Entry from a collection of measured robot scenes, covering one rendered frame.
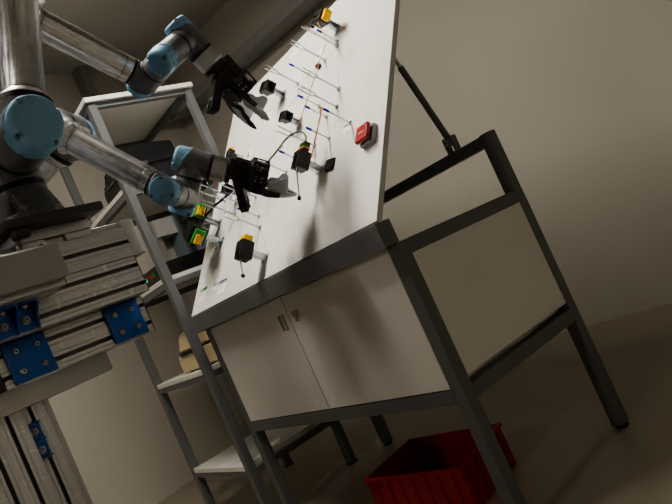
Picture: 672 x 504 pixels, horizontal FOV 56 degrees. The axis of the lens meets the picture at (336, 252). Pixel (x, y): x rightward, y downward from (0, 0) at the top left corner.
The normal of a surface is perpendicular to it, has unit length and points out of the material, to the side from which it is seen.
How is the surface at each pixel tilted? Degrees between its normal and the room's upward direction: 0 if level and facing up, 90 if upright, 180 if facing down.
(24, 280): 90
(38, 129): 97
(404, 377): 90
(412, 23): 90
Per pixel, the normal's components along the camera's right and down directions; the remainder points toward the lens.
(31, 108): 0.69, -0.20
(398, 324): -0.71, 0.30
